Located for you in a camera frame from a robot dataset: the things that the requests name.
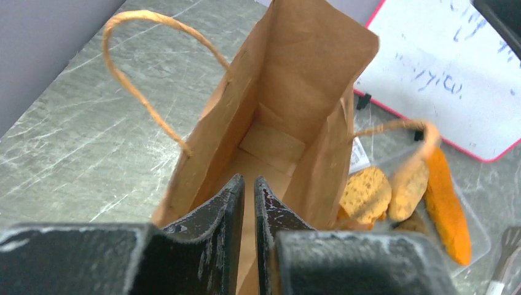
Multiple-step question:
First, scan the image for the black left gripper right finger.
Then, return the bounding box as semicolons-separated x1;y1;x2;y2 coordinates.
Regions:
254;177;457;294

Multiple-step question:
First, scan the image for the pink framed whiteboard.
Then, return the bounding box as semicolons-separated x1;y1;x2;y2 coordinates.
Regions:
355;1;520;162

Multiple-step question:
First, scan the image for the red brown paper bag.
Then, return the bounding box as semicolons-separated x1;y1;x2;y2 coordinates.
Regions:
102;1;439;294

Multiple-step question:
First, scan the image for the yellow fake bread roll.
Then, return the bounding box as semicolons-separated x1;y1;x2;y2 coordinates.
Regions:
334;166;391;230

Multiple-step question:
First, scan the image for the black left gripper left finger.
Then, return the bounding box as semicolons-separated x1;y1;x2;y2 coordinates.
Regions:
1;175;245;294

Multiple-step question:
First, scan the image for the orange fake bread loaf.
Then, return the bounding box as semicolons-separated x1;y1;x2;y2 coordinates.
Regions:
424;147;472;266

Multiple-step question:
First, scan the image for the clear plastic tray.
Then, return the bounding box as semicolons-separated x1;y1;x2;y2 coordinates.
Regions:
370;144;491;278

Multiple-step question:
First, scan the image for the clear plastic packet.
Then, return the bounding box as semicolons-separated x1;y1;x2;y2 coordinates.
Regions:
349;138;370;174

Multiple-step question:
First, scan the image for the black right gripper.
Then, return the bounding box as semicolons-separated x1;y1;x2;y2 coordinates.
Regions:
471;0;520;58

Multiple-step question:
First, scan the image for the dark brown fake bread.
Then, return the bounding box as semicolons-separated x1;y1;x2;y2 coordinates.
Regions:
393;211;429;236

